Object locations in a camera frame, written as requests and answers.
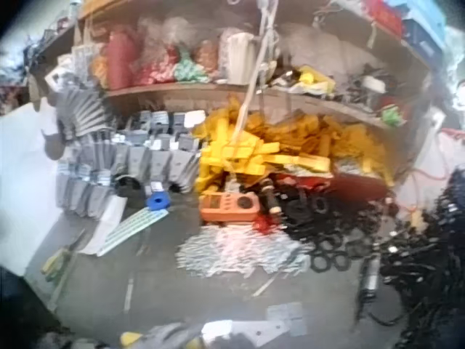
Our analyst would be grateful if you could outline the pile of yellow plastic parts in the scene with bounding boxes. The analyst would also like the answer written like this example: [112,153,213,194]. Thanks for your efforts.
[192,97,397,194]

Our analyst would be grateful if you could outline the orange multimeter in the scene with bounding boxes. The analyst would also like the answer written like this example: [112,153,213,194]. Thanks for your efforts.
[198,191,263,224]

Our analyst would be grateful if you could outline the black and red cylinder tool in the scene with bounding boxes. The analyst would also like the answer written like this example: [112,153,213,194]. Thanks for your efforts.
[259,177,283,218]

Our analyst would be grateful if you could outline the blue tape roll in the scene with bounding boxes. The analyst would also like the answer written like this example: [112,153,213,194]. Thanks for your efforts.
[145,192,172,212]

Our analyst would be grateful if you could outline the wooden shelf rack with goods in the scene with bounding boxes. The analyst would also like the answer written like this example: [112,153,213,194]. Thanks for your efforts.
[28,0,448,129]

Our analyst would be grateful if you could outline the rows of grey packets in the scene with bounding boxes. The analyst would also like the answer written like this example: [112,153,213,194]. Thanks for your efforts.
[54,87,205,220]

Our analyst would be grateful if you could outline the white label strip sheet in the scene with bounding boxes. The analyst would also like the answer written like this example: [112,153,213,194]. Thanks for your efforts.
[97,207,170,257]

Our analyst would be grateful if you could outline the pile of black rubber rings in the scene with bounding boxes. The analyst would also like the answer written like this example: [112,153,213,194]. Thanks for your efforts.
[275,174,397,274]

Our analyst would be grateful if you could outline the white plastic stick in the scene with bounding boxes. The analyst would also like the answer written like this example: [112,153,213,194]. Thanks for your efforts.
[251,274,281,297]

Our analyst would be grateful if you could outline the dark red box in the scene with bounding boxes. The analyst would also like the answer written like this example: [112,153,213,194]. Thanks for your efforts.
[326,170,390,198]

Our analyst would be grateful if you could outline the white paper sheet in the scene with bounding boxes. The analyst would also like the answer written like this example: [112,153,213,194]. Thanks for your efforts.
[77,196,129,256]

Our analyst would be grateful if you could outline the grey metal plates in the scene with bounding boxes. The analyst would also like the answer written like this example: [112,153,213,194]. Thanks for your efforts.
[266,301,310,337]

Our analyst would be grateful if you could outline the metal soldering tool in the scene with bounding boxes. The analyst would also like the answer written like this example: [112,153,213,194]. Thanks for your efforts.
[357,250,383,303]

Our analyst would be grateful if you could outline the small yellow part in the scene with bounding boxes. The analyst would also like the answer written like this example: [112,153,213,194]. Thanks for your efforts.
[119,331,145,347]

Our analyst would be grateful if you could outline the hanging white cable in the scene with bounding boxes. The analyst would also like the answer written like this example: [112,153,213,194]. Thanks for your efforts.
[231,0,281,147]

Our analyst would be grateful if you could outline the white metal bracket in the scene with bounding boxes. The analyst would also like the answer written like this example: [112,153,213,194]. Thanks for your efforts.
[201,319,292,348]

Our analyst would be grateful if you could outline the yellow-green handled pliers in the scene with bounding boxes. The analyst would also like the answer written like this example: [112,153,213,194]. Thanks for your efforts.
[40,232,89,284]

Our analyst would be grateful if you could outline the heap of black cables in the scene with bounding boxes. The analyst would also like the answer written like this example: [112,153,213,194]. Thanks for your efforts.
[377,170,465,349]

